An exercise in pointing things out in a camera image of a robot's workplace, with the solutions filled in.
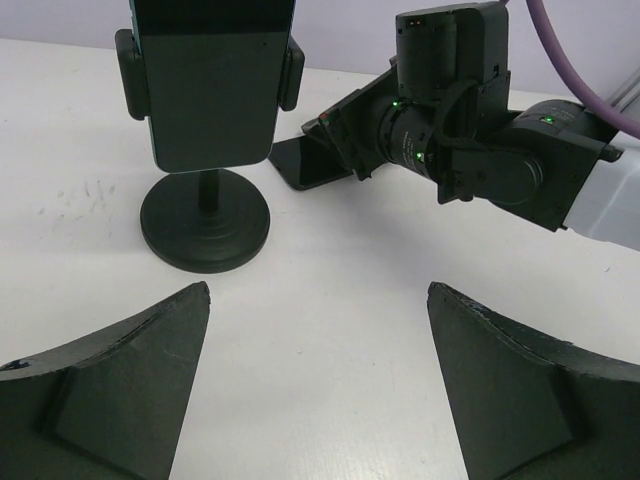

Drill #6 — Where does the black round-base phone stand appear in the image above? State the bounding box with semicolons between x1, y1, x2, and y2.
115;29;304;274

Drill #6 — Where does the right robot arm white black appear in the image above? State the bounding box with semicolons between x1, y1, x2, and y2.
302;1;639;249

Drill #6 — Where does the teal-edged black smartphone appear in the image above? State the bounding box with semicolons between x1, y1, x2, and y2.
130;0;295;173

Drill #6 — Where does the black phone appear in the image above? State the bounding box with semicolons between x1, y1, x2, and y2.
268;136;352;191

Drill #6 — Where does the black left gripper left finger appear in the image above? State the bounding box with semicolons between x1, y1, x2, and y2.
1;282;210;479

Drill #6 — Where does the right aluminium frame post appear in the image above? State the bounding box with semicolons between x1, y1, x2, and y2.
605;70;640;113

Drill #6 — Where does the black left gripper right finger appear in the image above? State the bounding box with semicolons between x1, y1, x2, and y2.
427;282;639;479

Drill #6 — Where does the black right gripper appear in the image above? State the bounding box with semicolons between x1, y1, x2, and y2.
302;65;443;183

